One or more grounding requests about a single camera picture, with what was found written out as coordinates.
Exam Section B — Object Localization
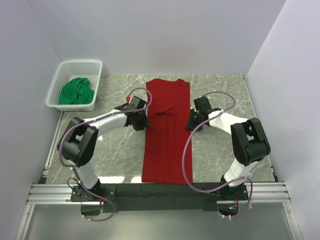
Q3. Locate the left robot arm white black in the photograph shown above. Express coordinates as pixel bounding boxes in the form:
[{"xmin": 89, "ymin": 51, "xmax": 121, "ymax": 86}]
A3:
[{"xmin": 57, "ymin": 96, "xmax": 152, "ymax": 201}]

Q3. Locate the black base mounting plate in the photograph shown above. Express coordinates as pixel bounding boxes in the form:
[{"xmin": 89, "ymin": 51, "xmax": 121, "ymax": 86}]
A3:
[{"xmin": 70, "ymin": 182, "xmax": 250, "ymax": 215}]

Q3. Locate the green t-shirt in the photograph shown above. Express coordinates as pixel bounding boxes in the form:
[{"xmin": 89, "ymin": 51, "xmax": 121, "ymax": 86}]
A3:
[{"xmin": 58, "ymin": 77, "xmax": 95, "ymax": 105}]

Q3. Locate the white plastic laundry basket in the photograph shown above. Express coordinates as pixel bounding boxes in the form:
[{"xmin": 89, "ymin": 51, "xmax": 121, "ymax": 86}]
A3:
[{"xmin": 45, "ymin": 59, "xmax": 103, "ymax": 112}]

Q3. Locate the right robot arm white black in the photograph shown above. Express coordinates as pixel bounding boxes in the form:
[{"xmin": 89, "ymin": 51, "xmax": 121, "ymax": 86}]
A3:
[{"xmin": 181, "ymin": 96, "xmax": 271, "ymax": 200}]

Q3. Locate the red t-shirt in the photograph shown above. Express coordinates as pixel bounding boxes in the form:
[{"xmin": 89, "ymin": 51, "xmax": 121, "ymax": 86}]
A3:
[{"xmin": 141, "ymin": 78, "xmax": 193, "ymax": 185}]

